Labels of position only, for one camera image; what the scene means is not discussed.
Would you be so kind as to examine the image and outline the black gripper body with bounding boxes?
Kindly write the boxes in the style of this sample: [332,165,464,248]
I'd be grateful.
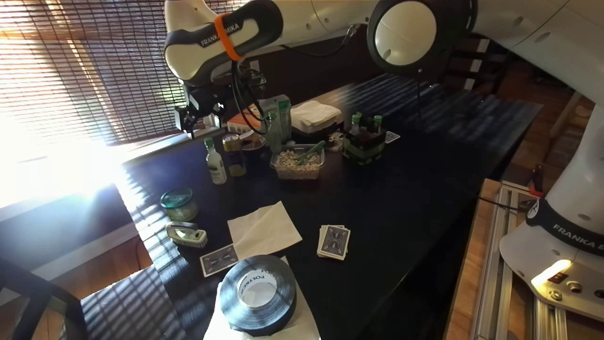
[178,80,225,123]

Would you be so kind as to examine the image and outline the white bottle with green cap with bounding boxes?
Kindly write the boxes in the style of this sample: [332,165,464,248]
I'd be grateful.
[202,136,230,187]

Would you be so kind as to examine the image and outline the green case of bottles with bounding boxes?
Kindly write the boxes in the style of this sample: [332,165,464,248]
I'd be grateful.
[340,112,387,167]

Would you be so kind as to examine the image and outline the dark jar with yellow label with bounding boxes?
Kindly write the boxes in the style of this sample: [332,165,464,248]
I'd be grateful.
[223,135,249,180]

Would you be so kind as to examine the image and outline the glass jar with green lid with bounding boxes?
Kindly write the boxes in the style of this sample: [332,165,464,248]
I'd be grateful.
[159,187,200,223]

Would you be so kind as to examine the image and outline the clear plastic food container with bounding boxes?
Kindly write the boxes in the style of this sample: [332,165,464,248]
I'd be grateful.
[270,142,329,184]

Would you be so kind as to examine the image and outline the white folded towel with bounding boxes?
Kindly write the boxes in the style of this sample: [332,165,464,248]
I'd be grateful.
[289,99,346,136]

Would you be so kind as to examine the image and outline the green plastic spoon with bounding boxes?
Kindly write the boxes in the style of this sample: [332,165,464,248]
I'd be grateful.
[300,140,329,167]

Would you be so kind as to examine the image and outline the small tape dispenser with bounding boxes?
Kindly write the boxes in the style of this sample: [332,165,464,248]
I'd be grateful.
[166,223,210,250]

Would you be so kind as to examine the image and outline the white paper napkin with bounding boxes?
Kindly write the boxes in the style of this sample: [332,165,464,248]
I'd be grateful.
[225,201,304,261]

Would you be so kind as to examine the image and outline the bamboo window blinds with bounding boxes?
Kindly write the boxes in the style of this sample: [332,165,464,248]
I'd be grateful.
[0,0,253,148]

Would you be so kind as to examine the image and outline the small dark card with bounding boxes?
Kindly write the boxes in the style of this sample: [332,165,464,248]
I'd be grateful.
[198,244,242,280]

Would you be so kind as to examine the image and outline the blue playing card deck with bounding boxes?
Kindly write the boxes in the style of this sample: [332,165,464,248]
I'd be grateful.
[315,223,353,263]

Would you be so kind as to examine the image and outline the dark blue tape roll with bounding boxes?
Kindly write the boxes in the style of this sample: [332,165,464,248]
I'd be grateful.
[219,254,298,337]

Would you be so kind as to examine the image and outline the black wooden chair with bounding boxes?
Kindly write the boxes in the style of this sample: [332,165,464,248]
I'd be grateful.
[0,257,87,340]

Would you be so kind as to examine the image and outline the orange strap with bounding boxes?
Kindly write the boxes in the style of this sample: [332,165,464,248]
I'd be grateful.
[213,14,244,63]

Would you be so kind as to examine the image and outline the aluminium rail robot stand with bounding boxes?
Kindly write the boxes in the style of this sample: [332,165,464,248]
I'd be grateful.
[470,182,604,340]

